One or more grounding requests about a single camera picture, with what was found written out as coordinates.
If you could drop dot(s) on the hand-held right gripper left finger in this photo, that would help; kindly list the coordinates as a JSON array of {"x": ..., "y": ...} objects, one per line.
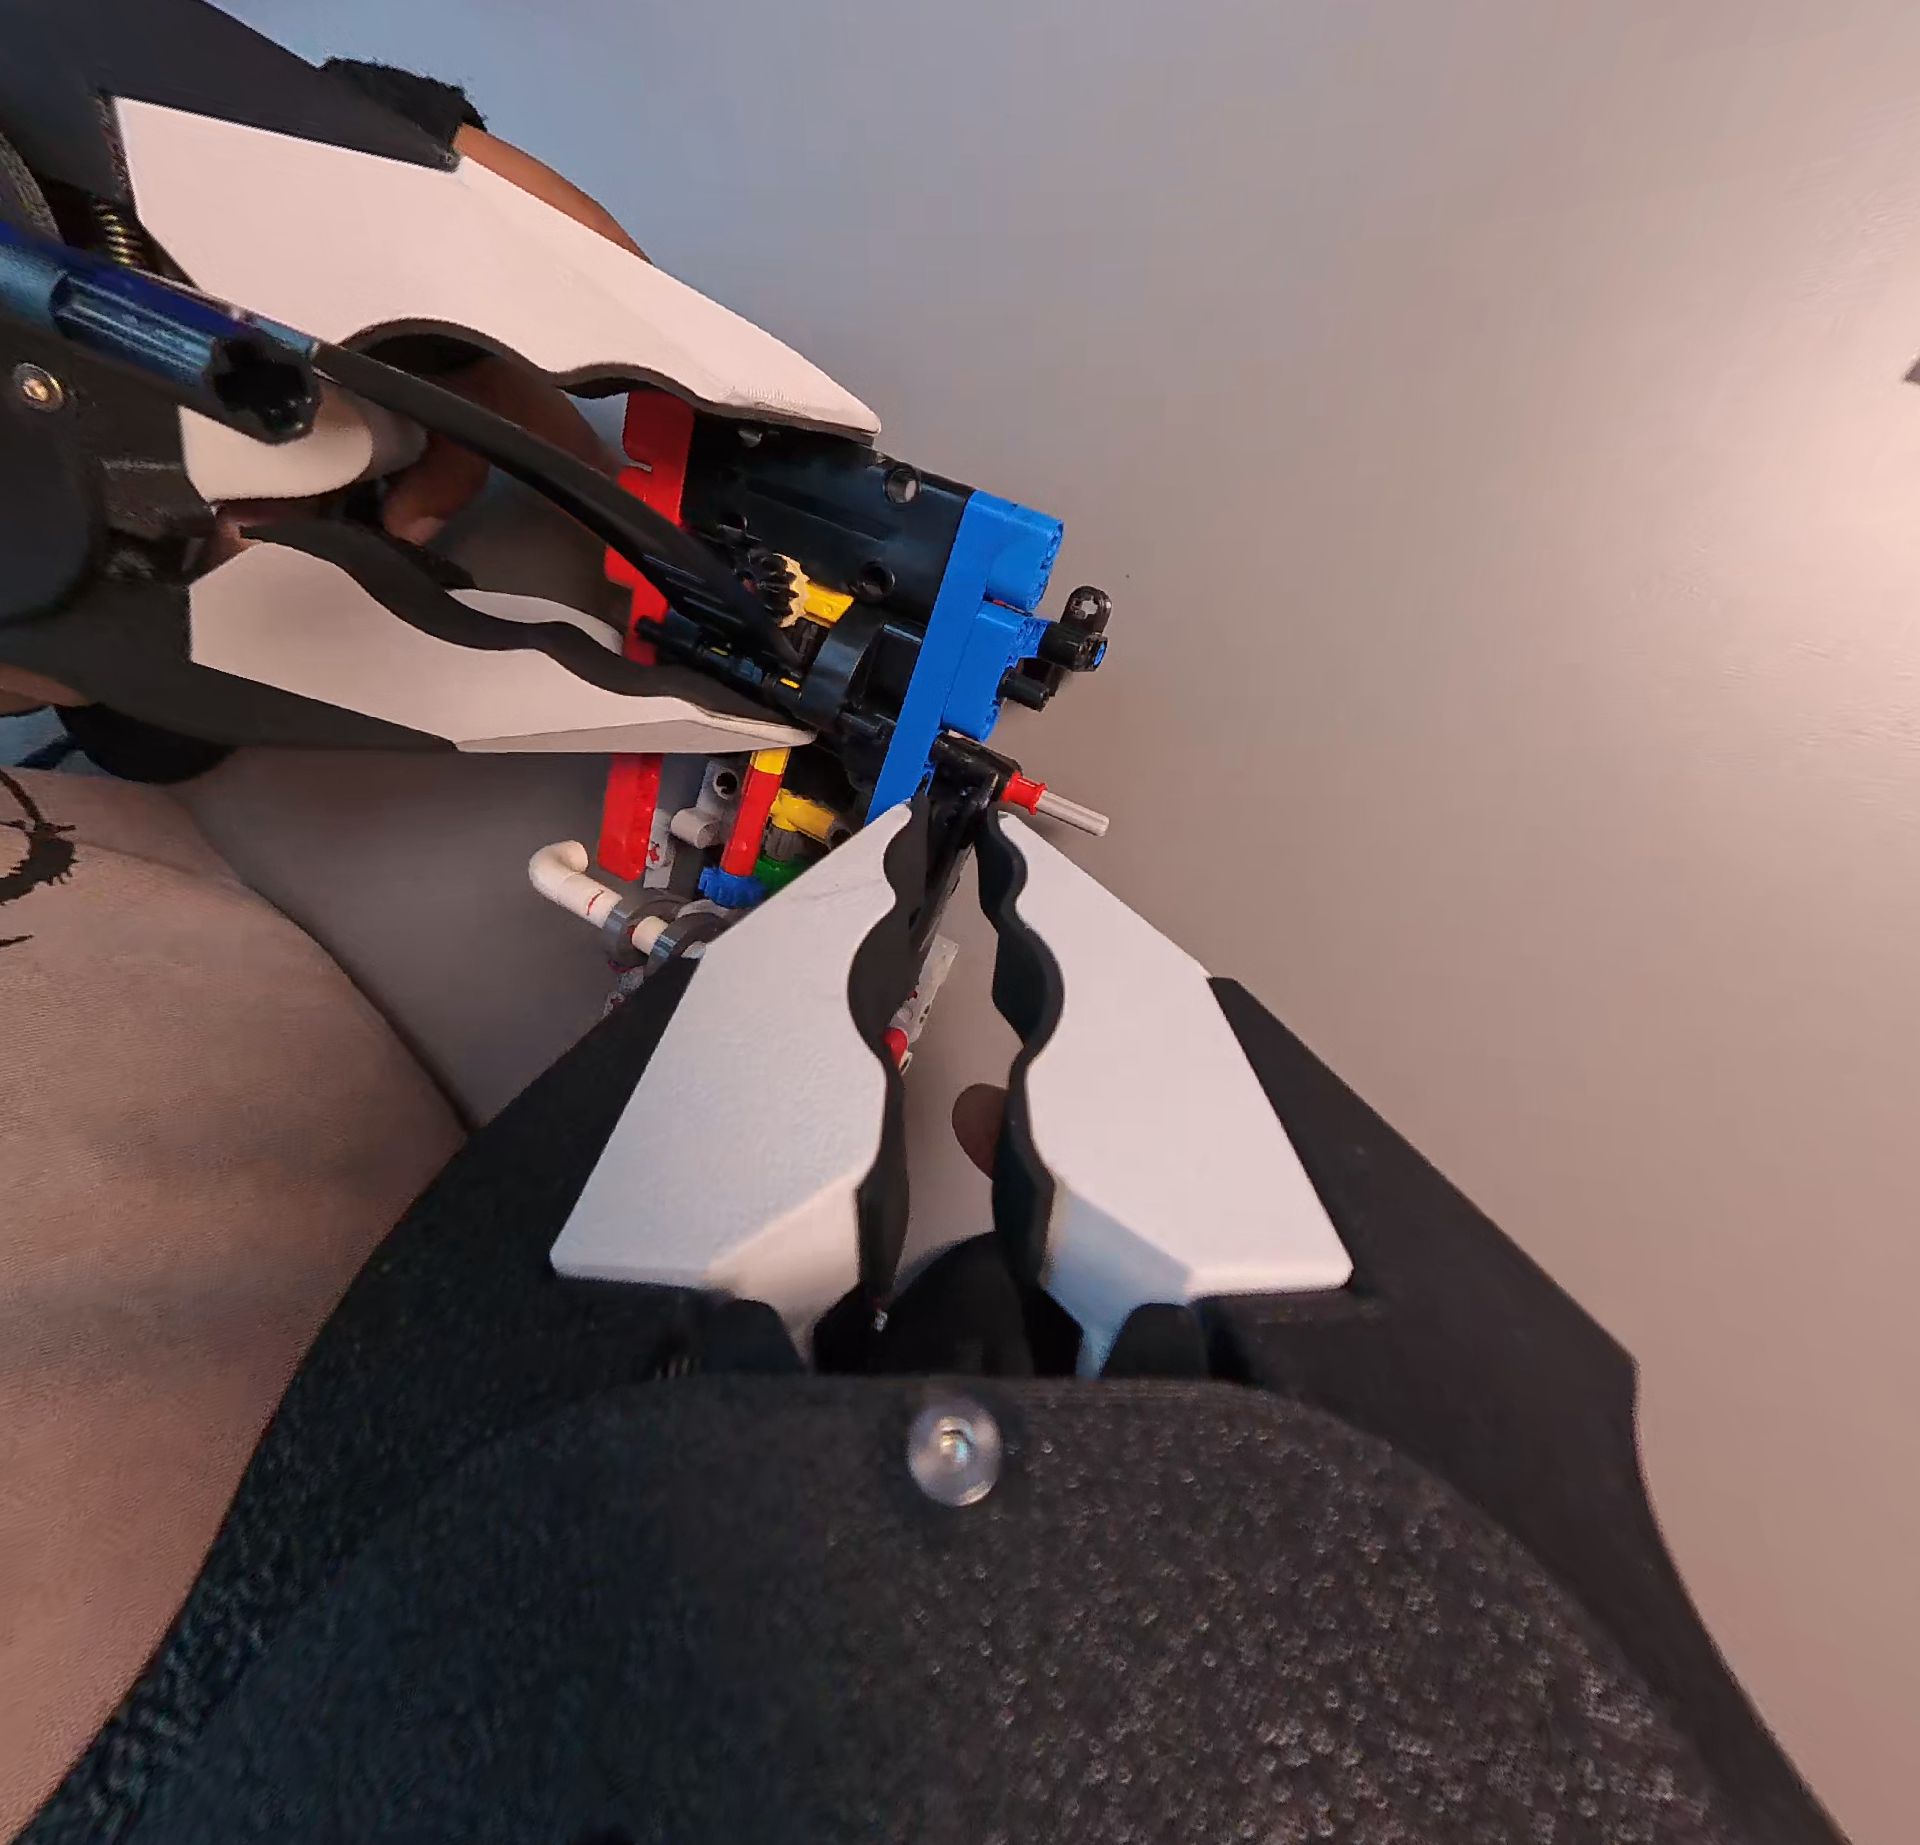
[{"x": 730, "y": 1125}]

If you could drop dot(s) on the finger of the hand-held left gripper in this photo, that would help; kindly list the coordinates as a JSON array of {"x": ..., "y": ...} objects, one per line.
[
  {"x": 375, "y": 654},
  {"x": 448, "y": 242}
]

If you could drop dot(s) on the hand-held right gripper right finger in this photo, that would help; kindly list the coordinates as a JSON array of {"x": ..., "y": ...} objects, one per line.
[{"x": 1186, "y": 1125}]

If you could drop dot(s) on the lego car chassis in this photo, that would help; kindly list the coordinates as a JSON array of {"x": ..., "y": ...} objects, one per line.
[{"x": 979, "y": 600}]

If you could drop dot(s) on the person's left hand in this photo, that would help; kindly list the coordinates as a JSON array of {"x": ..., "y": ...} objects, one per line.
[{"x": 434, "y": 499}]

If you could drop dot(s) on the person's right hand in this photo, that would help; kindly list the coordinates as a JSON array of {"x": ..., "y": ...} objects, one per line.
[{"x": 982, "y": 1129}]

